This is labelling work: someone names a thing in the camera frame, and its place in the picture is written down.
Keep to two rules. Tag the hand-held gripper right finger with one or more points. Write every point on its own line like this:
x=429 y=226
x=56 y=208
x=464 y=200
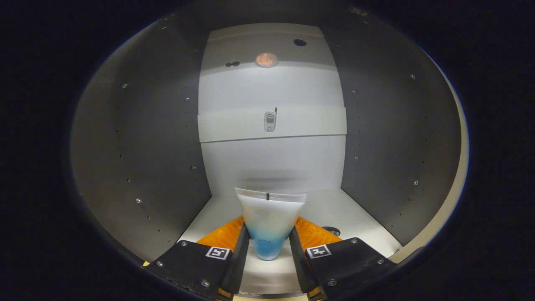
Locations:
x=351 y=263

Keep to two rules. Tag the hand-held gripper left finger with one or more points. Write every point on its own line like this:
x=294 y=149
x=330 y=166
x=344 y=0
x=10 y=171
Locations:
x=192 y=263

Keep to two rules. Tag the white and blue tube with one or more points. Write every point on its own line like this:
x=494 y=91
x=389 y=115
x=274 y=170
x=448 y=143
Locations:
x=271 y=221

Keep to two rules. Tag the dark grey cabinet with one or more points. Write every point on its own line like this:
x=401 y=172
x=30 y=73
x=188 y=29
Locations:
x=146 y=146

